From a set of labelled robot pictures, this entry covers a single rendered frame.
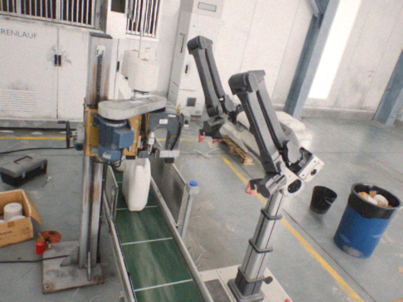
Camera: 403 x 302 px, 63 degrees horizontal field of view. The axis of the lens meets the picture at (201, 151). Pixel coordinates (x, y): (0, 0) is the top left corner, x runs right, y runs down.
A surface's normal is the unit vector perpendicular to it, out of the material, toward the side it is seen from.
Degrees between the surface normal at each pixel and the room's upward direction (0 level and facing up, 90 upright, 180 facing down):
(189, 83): 90
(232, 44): 90
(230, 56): 90
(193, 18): 90
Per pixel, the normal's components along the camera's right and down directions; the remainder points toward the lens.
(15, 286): 0.19, -0.89
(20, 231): 0.62, 0.41
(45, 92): 0.38, 0.45
